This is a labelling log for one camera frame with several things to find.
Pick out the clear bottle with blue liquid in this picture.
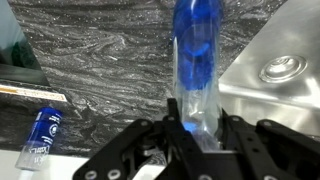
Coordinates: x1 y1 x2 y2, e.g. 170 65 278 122
171 0 225 152

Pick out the white brown label strip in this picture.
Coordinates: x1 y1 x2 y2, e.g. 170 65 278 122
0 83 68 103

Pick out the blue labelled soap bottle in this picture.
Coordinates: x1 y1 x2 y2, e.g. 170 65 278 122
14 106 64 180

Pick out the stainless steel sink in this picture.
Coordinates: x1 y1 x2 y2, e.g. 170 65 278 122
218 0 320 138

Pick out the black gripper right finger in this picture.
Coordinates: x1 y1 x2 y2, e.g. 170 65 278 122
219 109 320 180

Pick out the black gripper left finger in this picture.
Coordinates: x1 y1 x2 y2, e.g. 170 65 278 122
72 98 214 180

